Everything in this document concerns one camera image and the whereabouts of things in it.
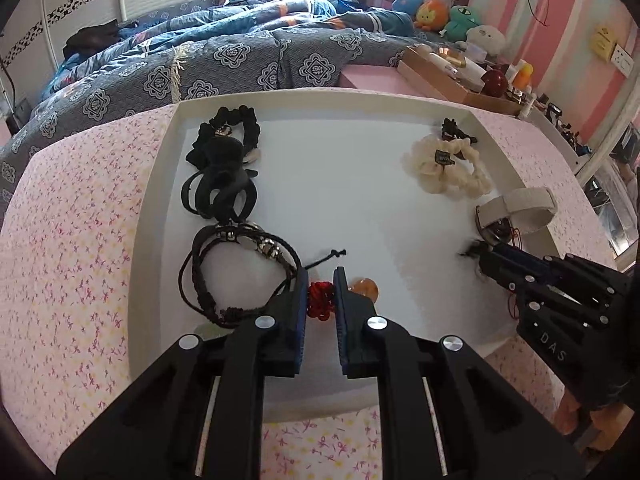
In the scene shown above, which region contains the red bead hair tie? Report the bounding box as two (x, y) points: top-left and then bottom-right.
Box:
(306, 276), (382, 322)

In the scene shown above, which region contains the green plush toy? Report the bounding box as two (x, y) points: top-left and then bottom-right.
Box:
(442, 5), (487, 42)

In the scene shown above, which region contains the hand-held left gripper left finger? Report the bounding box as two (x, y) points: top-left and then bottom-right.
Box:
(55, 266), (307, 480)

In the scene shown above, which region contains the black scrunchie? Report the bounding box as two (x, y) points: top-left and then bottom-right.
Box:
(196, 104), (262, 163)

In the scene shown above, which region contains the orange plush toy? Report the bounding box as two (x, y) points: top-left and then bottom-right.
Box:
(414, 0), (452, 31)

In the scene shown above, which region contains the pink floral tablecloth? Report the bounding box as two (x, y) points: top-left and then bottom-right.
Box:
(0, 87), (622, 480)

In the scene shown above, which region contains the dark small hair tie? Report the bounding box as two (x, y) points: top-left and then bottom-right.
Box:
(440, 117), (479, 145)

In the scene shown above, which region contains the orange bottle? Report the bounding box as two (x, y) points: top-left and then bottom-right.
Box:
(510, 59), (535, 90)

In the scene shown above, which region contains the person's right hand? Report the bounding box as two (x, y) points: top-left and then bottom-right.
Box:
(553, 392), (634, 456)

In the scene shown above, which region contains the small black hair clip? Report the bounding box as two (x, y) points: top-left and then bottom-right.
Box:
(459, 239), (489, 264)

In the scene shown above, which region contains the black braided cord bracelet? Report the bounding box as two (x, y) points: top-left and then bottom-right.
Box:
(177, 242), (349, 329)

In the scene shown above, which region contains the white band wristwatch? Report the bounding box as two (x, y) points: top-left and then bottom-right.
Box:
(475, 186), (559, 247)

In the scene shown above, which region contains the brown cardboard box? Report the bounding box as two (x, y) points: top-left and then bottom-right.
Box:
(397, 46), (527, 117)

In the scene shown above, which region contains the white round jar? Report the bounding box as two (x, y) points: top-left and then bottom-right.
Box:
(452, 67), (486, 92)

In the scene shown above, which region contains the white shallow tray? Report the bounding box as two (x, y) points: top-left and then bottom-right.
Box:
(127, 87), (559, 423)

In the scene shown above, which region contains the red round jar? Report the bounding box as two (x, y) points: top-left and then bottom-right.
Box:
(481, 70), (510, 96)

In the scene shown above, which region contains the white plush toy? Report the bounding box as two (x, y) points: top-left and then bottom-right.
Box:
(465, 25), (507, 56)

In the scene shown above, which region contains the row of small cosmetic bottles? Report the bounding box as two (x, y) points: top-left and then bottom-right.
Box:
(510, 87), (587, 155)

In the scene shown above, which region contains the white wall socket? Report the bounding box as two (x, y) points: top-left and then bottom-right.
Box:
(611, 45), (635, 79)

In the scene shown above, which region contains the blue patterned quilt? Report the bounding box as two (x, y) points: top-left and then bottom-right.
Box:
(0, 0), (437, 213)

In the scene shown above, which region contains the yellow wall sticker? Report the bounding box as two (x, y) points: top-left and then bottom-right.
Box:
(592, 24), (617, 62)

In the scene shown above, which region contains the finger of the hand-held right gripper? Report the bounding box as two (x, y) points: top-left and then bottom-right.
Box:
(486, 243), (638, 322)
(479, 256), (637, 402)

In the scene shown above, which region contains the black hair claw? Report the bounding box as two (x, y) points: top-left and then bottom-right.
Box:
(180, 137), (261, 224)

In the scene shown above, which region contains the white curved furniture frame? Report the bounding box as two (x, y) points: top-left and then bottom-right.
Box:
(575, 105), (640, 187)

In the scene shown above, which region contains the black wire hook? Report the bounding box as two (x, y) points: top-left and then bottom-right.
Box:
(527, 0), (550, 27)

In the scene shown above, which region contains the black clothing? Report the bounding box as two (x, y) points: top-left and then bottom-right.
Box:
(62, 20), (139, 59)

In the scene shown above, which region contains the white shelf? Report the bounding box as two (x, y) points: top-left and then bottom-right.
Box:
(520, 95), (597, 173)

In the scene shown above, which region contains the pink box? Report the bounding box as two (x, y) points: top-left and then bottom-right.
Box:
(337, 64), (417, 95)

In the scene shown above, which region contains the black beaded leather bracelet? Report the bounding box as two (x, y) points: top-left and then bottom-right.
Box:
(192, 222), (302, 293)

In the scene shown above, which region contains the thin red string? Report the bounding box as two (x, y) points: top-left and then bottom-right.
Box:
(506, 227), (526, 322)

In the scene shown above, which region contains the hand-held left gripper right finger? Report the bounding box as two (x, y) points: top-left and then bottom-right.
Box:
(332, 266), (586, 480)

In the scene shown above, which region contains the cream scrunchie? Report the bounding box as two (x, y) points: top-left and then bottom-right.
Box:
(402, 135), (494, 199)

